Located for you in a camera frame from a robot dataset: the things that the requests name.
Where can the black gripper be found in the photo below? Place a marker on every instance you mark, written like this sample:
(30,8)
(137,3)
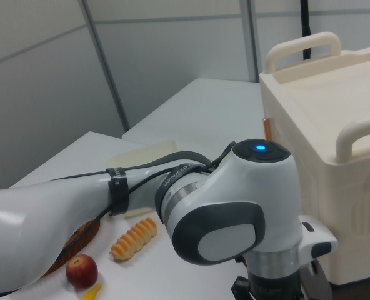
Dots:
(272,287)

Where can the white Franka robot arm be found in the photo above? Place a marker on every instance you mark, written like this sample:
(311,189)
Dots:
(222,212)

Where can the long striped bread roll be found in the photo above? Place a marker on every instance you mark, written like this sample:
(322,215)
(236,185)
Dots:
(135,239)

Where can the orange latch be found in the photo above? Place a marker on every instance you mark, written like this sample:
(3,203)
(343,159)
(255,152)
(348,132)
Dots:
(268,129)

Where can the small yellow banana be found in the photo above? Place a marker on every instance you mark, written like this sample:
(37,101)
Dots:
(92,293)

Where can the white open plastic bin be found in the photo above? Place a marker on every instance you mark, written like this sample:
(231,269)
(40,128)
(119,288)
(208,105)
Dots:
(147,151)

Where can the red apple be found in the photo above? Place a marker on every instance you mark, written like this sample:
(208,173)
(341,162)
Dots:
(82,271)

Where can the brown wicker basket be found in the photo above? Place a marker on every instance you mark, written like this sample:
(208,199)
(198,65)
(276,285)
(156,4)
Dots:
(78,240)

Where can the black pole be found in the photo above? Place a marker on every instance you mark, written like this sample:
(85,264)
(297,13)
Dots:
(306,28)

